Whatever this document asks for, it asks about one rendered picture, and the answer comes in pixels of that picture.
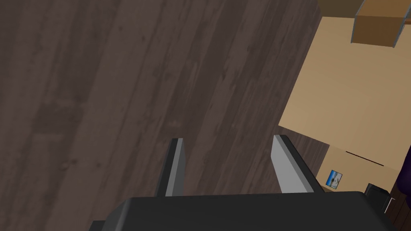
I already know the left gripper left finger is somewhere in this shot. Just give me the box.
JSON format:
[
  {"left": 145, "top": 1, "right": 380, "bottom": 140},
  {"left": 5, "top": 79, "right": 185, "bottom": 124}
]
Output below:
[{"left": 155, "top": 138, "right": 187, "bottom": 198}]

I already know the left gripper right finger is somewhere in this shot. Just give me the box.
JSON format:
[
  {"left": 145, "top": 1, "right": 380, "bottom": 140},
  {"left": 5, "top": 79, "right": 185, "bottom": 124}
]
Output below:
[{"left": 270, "top": 134, "right": 326, "bottom": 194}]

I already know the blue framed picture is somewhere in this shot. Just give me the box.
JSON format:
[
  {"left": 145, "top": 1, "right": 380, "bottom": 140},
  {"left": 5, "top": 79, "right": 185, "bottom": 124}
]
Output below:
[{"left": 325, "top": 170, "right": 343, "bottom": 190}]

